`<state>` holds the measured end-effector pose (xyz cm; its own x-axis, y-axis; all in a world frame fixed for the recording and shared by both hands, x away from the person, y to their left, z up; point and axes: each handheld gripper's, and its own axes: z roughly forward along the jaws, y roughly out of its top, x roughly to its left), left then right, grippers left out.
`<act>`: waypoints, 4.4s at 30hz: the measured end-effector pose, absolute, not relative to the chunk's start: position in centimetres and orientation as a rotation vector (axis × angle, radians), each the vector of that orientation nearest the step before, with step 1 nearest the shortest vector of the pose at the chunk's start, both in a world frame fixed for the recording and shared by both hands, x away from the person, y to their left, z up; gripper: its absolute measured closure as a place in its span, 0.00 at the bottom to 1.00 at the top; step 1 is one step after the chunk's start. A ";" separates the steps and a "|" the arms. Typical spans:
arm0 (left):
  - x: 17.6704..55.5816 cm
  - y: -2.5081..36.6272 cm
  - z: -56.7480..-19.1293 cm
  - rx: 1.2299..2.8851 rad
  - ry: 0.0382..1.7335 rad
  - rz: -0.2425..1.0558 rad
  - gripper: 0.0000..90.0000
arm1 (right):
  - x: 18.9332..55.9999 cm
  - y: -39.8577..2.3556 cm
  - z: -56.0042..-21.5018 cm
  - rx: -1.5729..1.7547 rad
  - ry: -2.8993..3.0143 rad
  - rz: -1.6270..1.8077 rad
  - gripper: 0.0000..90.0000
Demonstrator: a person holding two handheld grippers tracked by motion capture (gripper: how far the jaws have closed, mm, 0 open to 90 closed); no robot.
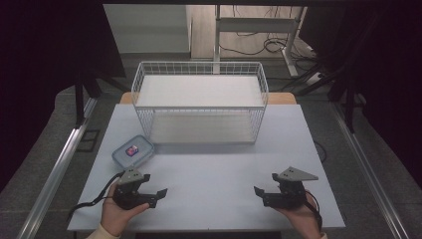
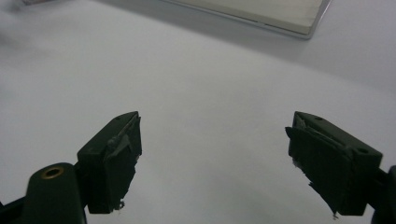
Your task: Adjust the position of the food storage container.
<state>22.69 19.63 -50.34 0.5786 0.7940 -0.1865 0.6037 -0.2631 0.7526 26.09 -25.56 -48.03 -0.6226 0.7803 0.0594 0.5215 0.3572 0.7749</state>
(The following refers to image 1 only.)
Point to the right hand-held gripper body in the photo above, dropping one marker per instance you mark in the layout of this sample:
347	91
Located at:
289	194

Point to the white power strip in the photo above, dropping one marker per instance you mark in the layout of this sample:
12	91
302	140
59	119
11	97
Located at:
314	78

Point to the black curtain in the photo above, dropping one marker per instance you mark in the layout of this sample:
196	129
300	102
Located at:
391	66
49	49

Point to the person's left hand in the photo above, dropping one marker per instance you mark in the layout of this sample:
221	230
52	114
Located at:
116	215

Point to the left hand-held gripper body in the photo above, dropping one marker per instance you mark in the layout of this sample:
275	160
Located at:
130	196

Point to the white cabinet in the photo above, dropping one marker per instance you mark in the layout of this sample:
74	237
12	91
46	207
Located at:
146	30

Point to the small red and purple item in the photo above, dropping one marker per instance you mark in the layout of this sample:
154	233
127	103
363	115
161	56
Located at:
132	150

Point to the black stand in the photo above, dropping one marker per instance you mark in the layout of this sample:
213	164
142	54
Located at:
348	106
79	106

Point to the wooden board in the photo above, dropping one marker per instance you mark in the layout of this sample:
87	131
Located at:
282	98

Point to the small grey packet pink label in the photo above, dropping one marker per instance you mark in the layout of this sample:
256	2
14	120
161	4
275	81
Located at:
141	156

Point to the aluminium rail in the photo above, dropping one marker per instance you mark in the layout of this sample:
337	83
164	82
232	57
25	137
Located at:
365	172
56	172

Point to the person's right hand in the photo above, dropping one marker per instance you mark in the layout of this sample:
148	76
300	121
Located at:
303	217

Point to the white metal desk frame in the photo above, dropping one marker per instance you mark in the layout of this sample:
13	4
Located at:
255	25

